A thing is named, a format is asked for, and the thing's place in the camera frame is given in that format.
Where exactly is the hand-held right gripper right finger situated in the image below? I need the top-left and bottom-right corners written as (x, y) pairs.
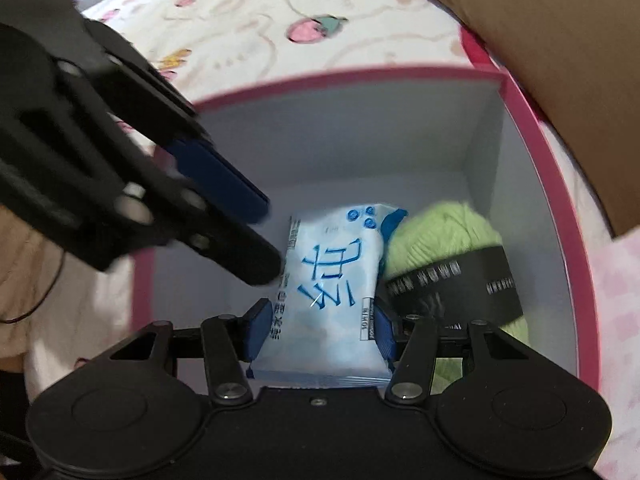
top-left (375, 305), bottom-right (566, 404)

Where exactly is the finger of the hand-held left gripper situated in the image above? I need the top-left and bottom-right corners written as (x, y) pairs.
top-left (55, 20), bottom-right (272, 224)
top-left (115, 174), bottom-right (284, 287)

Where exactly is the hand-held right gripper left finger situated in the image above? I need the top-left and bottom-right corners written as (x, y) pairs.
top-left (75, 299), bottom-right (271, 404)

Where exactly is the blue wet wipes pack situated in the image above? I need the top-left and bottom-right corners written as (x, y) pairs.
top-left (247, 202), bottom-right (407, 387)

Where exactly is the green yarn ball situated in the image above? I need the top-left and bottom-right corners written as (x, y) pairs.
top-left (382, 200), bottom-right (532, 397)

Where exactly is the pink cardboard box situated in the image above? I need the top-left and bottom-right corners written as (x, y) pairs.
top-left (130, 65), bottom-right (601, 402)

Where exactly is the pink checkered pillow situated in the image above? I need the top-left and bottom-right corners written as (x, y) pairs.
top-left (592, 227), bottom-right (640, 466)

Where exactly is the brown pillow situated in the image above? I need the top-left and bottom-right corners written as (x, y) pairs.
top-left (375, 0), bottom-right (640, 241)

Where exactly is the thin black cable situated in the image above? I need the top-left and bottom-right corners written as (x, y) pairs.
top-left (0, 250), bottom-right (66, 324)

